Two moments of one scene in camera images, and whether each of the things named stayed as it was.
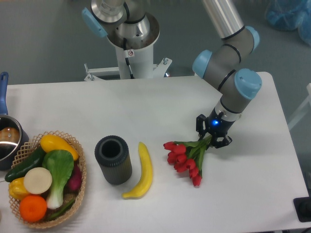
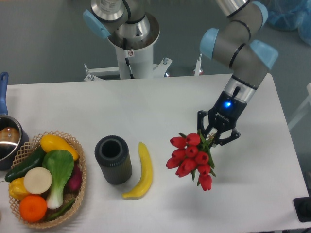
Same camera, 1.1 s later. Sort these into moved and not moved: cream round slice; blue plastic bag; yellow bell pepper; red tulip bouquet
Moved: red tulip bouquet
Not moved: cream round slice; yellow bell pepper; blue plastic bag
